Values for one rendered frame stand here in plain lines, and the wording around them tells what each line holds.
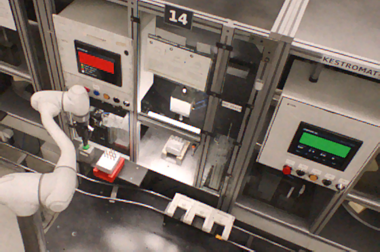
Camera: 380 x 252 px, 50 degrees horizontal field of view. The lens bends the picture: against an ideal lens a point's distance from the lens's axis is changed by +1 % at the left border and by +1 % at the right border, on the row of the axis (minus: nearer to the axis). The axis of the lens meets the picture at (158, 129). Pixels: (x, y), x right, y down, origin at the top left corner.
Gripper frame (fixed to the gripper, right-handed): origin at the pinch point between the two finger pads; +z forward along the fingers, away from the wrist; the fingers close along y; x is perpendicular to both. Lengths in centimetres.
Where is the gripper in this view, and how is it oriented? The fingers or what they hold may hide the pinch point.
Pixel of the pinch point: (85, 140)
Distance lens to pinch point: 238.0
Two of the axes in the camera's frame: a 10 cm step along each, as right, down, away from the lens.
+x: -4.1, 6.7, -6.1
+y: -9.1, -3.3, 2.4
